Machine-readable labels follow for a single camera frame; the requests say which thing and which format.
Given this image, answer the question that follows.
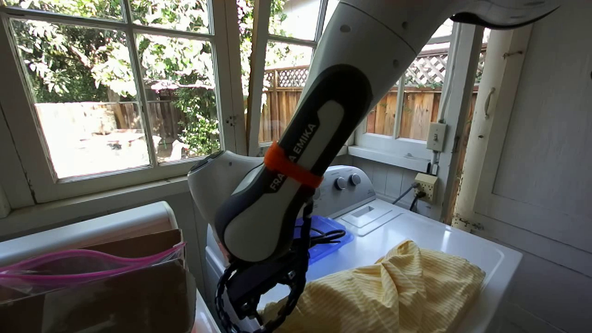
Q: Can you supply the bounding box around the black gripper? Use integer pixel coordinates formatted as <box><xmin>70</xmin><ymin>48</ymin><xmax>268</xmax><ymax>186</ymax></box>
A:
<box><xmin>228</xmin><ymin>257</ymin><xmax>307</xmax><ymax>314</ymax></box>

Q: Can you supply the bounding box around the yellow waffle towel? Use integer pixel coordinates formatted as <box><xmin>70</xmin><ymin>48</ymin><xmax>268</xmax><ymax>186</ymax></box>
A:
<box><xmin>261</xmin><ymin>238</ymin><xmax>488</xmax><ymax>333</ymax></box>

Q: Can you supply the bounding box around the blue plastic container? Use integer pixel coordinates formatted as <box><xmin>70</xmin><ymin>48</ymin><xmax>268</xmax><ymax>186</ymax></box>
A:
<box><xmin>292</xmin><ymin>212</ymin><xmax>357</xmax><ymax>266</ymax></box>

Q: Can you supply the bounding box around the brown cardboard box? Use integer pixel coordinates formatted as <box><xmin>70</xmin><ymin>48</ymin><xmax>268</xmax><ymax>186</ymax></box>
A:
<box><xmin>0</xmin><ymin>227</ymin><xmax>198</xmax><ymax>333</ymax></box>

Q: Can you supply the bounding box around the white washing machine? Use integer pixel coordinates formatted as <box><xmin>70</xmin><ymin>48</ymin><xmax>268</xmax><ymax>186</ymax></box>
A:
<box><xmin>202</xmin><ymin>164</ymin><xmax>525</xmax><ymax>333</ymax></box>

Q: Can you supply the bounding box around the beige block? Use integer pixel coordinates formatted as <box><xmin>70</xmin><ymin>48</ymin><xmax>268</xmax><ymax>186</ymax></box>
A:
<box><xmin>413</xmin><ymin>171</ymin><xmax>440</xmax><ymax>201</ymax></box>

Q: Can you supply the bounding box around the wide white framed window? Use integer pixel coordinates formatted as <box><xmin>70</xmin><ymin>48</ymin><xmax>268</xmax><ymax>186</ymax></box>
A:
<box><xmin>0</xmin><ymin>0</ymin><xmax>372</xmax><ymax>205</ymax></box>

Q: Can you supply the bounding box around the narrow white framed window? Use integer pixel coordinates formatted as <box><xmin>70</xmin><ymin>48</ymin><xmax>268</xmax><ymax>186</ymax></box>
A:
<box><xmin>348</xmin><ymin>16</ymin><xmax>488</xmax><ymax>173</ymax></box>

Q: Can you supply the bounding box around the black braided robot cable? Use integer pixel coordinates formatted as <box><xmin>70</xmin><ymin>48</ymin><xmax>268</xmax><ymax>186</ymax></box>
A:
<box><xmin>213</xmin><ymin>201</ymin><xmax>348</xmax><ymax>333</ymax></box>

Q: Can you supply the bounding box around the orange strap on arm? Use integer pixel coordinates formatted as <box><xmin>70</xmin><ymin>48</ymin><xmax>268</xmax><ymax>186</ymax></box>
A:
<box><xmin>263</xmin><ymin>142</ymin><xmax>324</xmax><ymax>190</ymax></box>

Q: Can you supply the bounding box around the thin black power cord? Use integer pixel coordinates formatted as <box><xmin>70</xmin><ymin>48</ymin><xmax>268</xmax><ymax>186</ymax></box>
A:
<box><xmin>392</xmin><ymin>183</ymin><xmax>427</xmax><ymax>210</ymax></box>

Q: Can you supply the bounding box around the white wall switch box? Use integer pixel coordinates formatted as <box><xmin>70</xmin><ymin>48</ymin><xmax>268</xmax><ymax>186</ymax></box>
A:
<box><xmin>426</xmin><ymin>120</ymin><xmax>450</xmax><ymax>155</ymax></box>

